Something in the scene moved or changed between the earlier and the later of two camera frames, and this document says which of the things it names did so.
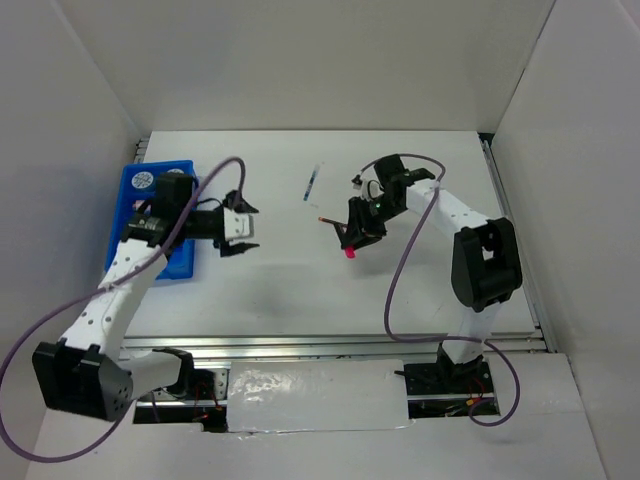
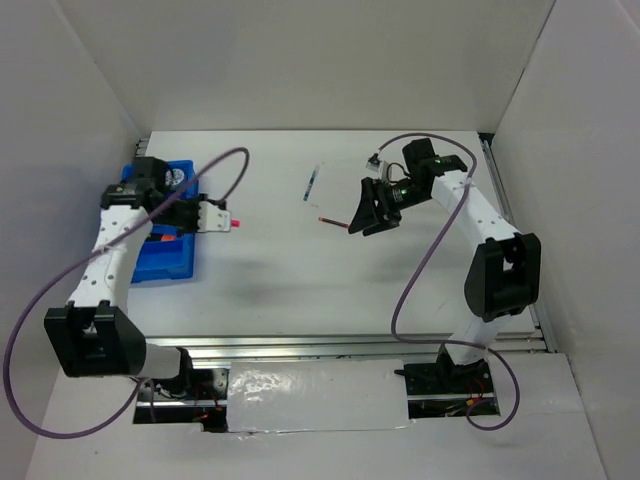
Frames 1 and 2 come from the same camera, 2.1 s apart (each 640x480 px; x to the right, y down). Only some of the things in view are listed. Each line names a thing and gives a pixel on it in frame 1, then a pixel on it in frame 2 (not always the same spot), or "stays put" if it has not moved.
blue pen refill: x=307 y=191 stays put
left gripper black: x=226 y=250 → x=195 y=224
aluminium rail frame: x=368 y=346 stays put
